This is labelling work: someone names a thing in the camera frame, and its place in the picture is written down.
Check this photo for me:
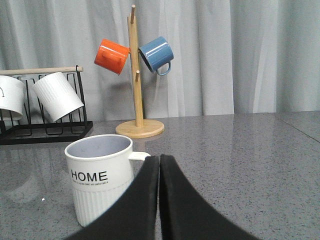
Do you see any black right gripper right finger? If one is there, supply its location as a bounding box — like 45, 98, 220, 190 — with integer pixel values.
159, 154, 255, 240

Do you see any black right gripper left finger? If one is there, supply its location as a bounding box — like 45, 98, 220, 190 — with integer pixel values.
68, 156, 160, 240

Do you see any white HOME mug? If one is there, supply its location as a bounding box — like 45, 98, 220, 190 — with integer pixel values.
64, 134, 149, 227

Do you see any wooden mug tree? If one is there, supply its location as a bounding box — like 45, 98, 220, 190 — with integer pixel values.
115, 4, 165, 139

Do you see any white ribbed mug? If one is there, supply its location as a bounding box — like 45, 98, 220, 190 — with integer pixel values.
32, 72, 84, 122

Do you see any orange mug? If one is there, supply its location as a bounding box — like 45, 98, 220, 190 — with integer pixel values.
94, 38, 130, 75

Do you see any blue mug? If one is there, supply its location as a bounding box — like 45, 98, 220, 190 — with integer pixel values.
138, 36, 174, 76

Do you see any white smiley face mug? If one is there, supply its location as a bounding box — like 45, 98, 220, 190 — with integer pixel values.
0, 75, 26, 121

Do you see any black wire mug rack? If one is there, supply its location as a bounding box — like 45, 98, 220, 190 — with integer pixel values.
0, 65, 93, 145

